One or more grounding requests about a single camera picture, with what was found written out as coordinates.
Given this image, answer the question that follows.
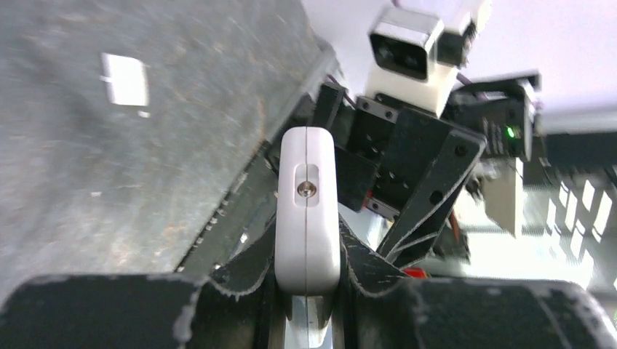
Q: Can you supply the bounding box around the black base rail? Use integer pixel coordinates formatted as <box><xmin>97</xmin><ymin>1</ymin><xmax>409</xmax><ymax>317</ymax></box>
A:
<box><xmin>175</xmin><ymin>143</ymin><xmax>277</xmax><ymax>278</ymax></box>

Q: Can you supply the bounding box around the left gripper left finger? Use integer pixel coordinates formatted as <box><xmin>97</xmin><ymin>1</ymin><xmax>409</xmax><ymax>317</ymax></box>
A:
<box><xmin>207</xmin><ymin>221</ymin><xmax>277</xmax><ymax>308</ymax></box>

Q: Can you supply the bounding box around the white remote control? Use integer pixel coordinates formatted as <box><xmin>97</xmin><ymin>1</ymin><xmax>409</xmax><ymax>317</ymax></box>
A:
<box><xmin>274</xmin><ymin>127</ymin><xmax>341</xmax><ymax>346</ymax></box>

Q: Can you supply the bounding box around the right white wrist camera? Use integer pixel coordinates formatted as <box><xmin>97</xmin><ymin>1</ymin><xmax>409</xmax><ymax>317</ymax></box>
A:
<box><xmin>363</xmin><ymin>1</ymin><xmax>493</xmax><ymax>116</ymax></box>

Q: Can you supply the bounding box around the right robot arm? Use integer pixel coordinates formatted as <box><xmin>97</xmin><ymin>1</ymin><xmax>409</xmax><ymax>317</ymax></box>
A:
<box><xmin>309</xmin><ymin>74</ymin><xmax>539</xmax><ymax>268</ymax></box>

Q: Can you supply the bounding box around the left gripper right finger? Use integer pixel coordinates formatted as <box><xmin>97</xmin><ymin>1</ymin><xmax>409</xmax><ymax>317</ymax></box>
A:
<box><xmin>339</xmin><ymin>219</ymin><xmax>410</xmax><ymax>297</ymax></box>

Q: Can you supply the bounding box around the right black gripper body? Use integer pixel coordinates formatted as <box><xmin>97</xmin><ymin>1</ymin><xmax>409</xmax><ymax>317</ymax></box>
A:
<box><xmin>311</xmin><ymin>81</ymin><xmax>487</xmax><ymax>268</ymax></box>

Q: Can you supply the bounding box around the white battery cover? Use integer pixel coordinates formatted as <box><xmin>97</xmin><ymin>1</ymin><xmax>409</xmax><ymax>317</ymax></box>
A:
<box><xmin>100</xmin><ymin>52</ymin><xmax>151</xmax><ymax>119</ymax></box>

